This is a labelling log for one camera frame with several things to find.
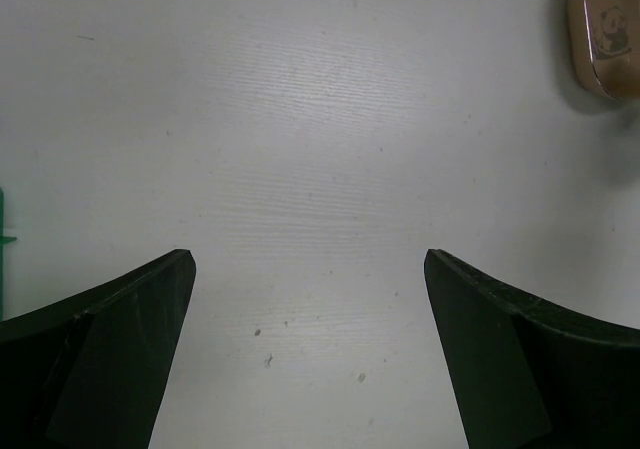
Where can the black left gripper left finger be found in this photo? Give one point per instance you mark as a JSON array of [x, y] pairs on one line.
[[90, 371]]

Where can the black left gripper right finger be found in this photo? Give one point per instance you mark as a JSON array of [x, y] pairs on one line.
[[528, 373]]

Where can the pink square plate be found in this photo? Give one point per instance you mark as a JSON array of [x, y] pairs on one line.
[[604, 37]]

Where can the green plastic bin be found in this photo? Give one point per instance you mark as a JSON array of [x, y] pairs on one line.
[[4, 241]]

